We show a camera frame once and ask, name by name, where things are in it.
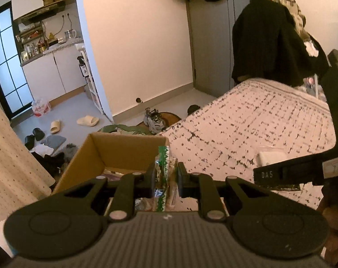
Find white kitchen cabinet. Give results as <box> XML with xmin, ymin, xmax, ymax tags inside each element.
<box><xmin>23</xmin><ymin>45</ymin><xmax>86</xmax><ymax>102</ymax></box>

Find glass panel door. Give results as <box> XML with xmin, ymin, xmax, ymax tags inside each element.
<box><xmin>0</xmin><ymin>2</ymin><xmax>33</xmax><ymax>119</ymax></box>

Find green cartoon floor mat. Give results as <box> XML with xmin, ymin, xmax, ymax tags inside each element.
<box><xmin>99</xmin><ymin>124</ymin><xmax>152</xmax><ymax>136</ymax></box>

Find green striped burger snack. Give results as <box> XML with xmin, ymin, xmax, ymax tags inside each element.
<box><xmin>153</xmin><ymin>146</ymin><xmax>179</xmax><ymax>212</ymax></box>

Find beige slipper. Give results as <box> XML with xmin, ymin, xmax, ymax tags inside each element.
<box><xmin>50</xmin><ymin>120</ymin><xmax>61</xmax><ymax>134</ymax></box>
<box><xmin>76</xmin><ymin>115</ymin><xmax>99</xmax><ymax>127</ymax></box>

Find grey door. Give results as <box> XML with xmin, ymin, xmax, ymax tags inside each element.
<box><xmin>186</xmin><ymin>0</ymin><xmax>251</xmax><ymax>97</ymax></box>

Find black white snack bag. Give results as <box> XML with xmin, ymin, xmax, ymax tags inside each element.
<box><xmin>256</xmin><ymin>147</ymin><xmax>301</xmax><ymax>192</ymax></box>

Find red white plastic bag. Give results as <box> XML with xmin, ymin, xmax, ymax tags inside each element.
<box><xmin>31</xmin><ymin>97</ymin><xmax>51</xmax><ymax>117</ymax></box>

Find patterned white bed sheet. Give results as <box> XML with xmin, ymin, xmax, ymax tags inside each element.
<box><xmin>154</xmin><ymin>77</ymin><xmax>337</xmax><ymax>211</ymax></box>

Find cardboard box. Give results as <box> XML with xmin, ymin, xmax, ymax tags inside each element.
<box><xmin>52</xmin><ymin>132</ymin><xmax>228</xmax><ymax>216</ymax></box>

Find grey sneakers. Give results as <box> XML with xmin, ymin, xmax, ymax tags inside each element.
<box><xmin>143</xmin><ymin>108</ymin><xmax>167</xmax><ymax>134</ymax></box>

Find black coat pile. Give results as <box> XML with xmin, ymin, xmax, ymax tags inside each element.
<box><xmin>232</xmin><ymin>0</ymin><xmax>329</xmax><ymax>86</ymax></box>

